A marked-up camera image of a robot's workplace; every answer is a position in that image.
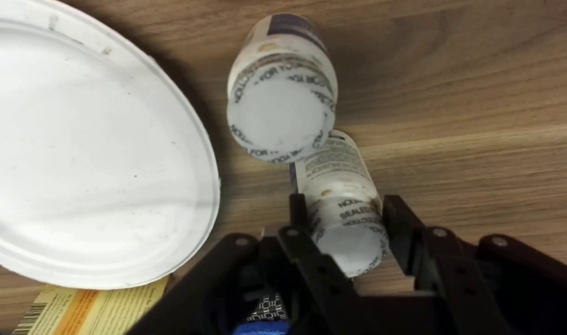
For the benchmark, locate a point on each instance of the blue folded cloth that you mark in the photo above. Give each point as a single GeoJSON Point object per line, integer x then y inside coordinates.
{"type": "Point", "coordinates": [261, 328]}

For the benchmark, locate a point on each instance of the white paper plate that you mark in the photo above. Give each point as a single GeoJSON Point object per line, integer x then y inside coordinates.
{"type": "Point", "coordinates": [90, 155]}

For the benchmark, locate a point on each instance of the white pill bottle blue label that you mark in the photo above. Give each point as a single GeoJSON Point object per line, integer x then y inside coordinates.
{"type": "Point", "coordinates": [281, 112]}

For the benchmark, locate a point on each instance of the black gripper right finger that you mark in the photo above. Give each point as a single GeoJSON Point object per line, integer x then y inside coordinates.
{"type": "Point", "coordinates": [469, 285]}

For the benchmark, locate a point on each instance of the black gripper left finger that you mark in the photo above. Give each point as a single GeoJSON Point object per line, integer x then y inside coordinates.
{"type": "Point", "coordinates": [307, 272]}

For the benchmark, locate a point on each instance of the open yellow cardboard box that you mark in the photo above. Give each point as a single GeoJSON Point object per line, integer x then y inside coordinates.
{"type": "Point", "coordinates": [84, 309]}

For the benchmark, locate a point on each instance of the white pill bottle plain label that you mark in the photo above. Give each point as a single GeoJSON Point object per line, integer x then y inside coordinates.
{"type": "Point", "coordinates": [341, 179]}

